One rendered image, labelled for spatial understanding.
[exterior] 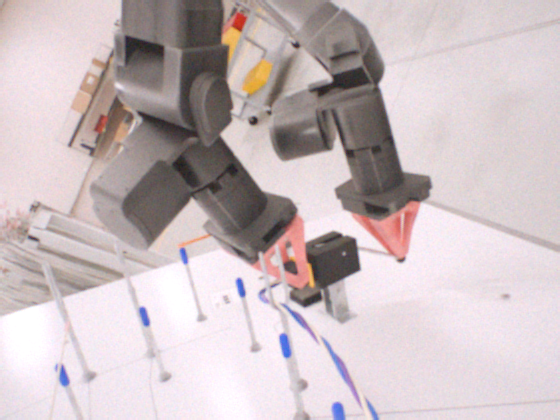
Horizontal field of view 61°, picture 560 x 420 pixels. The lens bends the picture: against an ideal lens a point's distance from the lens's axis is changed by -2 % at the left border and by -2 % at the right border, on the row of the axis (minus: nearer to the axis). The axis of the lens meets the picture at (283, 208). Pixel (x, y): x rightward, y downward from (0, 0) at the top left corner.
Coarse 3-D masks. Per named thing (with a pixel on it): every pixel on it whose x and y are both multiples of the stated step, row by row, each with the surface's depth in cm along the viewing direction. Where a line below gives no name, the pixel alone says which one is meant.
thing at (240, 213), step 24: (240, 168) 44; (192, 192) 45; (216, 192) 43; (240, 192) 44; (264, 192) 48; (216, 216) 44; (240, 216) 44; (264, 216) 44; (288, 216) 44; (240, 240) 43
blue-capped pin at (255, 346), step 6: (240, 282) 49; (240, 288) 49; (240, 294) 49; (246, 306) 50; (246, 312) 50; (246, 318) 50; (252, 330) 51; (252, 336) 51; (252, 342) 51; (258, 342) 52; (252, 348) 51; (258, 348) 51
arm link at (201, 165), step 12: (216, 144) 42; (180, 156) 41; (192, 156) 41; (204, 156) 41; (216, 156) 42; (228, 156) 43; (180, 168) 41; (192, 168) 41; (204, 168) 42; (216, 168) 42; (192, 180) 42; (204, 180) 42; (216, 180) 43
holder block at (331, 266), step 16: (320, 240) 53; (336, 240) 53; (352, 240) 52; (320, 256) 50; (336, 256) 51; (352, 256) 52; (320, 272) 50; (336, 272) 52; (352, 272) 53; (320, 288) 51
